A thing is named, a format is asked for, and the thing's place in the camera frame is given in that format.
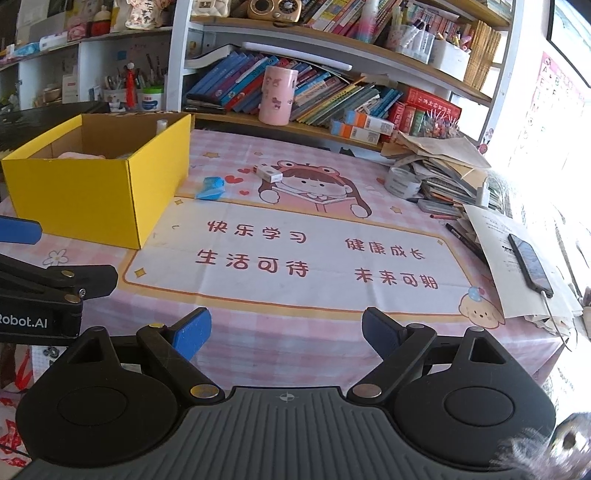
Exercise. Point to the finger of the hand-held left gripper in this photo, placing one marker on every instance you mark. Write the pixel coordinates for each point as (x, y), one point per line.
(18, 230)
(55, 279)

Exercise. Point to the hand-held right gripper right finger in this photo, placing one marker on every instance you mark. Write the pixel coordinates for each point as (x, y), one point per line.
(381, 333)

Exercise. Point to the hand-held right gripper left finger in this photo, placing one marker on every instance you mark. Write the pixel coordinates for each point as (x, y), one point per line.
(191, 334)

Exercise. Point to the yellow cardboard box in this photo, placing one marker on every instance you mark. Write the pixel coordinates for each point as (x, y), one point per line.
(92, 198)

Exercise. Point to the pink plush toy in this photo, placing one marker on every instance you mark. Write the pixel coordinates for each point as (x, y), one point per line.
(83, 155)

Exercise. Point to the pink checked tablecloth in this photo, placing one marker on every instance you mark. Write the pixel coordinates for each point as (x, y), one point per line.
(300, 323)

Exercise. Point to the red white printed bag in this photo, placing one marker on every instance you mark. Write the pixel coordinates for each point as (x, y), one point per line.
(14, 406)

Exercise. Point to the black electronic keyboard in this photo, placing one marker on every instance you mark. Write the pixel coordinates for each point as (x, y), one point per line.
(27, 124)

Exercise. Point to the black pen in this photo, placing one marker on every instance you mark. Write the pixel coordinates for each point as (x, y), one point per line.
(466, 242)

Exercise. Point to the white paper sheet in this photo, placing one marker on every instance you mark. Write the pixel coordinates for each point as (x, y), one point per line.
(494, 240)

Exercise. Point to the blue plastic packet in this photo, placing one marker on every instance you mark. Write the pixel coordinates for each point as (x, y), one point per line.
(210, 188)

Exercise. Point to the white box red label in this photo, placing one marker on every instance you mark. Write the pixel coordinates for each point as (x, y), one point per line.
(70, 88)

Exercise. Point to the grey tape roll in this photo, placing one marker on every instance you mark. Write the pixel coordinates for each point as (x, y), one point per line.
(401, 182)

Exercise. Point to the black smartphone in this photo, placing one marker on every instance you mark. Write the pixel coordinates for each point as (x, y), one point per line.
(528, 261)

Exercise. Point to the small white bottle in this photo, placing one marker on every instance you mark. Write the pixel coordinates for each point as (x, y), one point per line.
(483, 194)

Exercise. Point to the small white red box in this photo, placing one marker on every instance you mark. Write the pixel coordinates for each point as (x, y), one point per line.
(268, 173)

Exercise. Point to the red tassel ornament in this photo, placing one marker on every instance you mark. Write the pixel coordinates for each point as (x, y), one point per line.
(131, 90)

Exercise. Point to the pile of papers and books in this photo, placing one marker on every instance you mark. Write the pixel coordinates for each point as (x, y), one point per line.
(438, 161)

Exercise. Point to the white jar green lid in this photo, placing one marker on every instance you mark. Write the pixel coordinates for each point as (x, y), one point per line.
(153, 99)

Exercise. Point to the orange white carton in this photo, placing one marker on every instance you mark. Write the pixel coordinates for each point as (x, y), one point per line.
(369, 122)
(355, 133)

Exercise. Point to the grey fuzzy cloth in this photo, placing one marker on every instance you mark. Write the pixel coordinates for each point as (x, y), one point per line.
(545, 452)

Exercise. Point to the colourful trinket bundle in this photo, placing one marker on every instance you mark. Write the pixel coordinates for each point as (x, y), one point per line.
(441, 125)

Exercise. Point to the red round doll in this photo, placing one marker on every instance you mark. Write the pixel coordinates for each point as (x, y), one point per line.
(100, 25)

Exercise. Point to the black pencil case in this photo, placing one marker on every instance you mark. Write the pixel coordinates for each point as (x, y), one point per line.
(205, 105)

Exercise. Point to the red thick dictionary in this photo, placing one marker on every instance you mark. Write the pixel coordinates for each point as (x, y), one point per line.
(429, 104)

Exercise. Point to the white bookshelf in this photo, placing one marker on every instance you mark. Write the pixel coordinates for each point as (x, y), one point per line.
(178, 55)

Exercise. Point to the cream printed figurine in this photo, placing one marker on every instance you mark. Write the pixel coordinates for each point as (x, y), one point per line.
(143, 14)

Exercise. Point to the pink printed cup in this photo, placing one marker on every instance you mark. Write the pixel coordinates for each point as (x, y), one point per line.
(277, 97)

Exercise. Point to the row of colourful books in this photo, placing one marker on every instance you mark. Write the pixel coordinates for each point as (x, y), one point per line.
(240, 83)

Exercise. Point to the white pen holder box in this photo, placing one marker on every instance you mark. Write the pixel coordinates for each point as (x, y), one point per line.
(450, 60)

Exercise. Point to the clear pen holder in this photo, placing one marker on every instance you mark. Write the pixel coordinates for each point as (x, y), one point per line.
(411, 44)

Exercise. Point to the bamboo slip roll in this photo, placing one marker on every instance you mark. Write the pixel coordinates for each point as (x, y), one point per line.
(482, 55)

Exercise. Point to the row of thin books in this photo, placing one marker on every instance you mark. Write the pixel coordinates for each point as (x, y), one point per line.
(337, 11)

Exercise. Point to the gold retro radio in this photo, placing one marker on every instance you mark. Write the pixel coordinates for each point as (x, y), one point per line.
(272, 8)

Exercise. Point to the black framed board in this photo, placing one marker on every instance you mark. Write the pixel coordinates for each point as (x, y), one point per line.
(570, 37)

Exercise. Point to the pink wall poster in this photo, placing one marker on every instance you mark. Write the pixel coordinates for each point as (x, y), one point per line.
(545, 124)

